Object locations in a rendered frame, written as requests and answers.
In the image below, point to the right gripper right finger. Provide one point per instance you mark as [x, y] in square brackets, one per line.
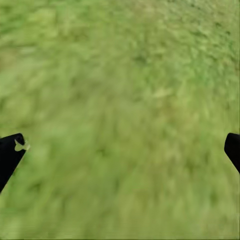
[232, 149]

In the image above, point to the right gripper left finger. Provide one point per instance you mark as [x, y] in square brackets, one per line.
[12, 149]

